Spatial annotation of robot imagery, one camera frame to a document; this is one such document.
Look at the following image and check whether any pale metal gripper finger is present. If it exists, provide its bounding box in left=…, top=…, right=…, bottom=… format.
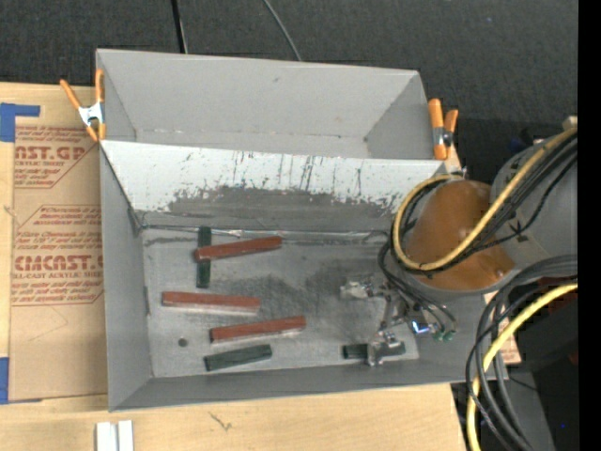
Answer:
left=366, top=329, right=407, bottom=367
left=339, top=278, right=384, bottom=300

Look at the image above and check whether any dark green flat block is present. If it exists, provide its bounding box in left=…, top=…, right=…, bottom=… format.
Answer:
left=203, top=343, right=273, bottom=372
left=195, top=225, right=213, bottom=289
left=341, top=340, right=408, bottom=361

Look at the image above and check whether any red-brown flat block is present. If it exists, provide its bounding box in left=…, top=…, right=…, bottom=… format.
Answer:
left=208, top=316, right=308, bottom=345
left=193, top=235, right=284, bottom=263
left=161, top=290, right=262, bottom=318

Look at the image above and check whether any grey metal bin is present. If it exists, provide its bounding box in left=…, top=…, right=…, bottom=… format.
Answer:
left=95, top=48, right=511, bottom=412

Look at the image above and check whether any brown cardboard board red print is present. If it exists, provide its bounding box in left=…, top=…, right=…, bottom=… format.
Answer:
left=0, top=81, right=523, bottom=404

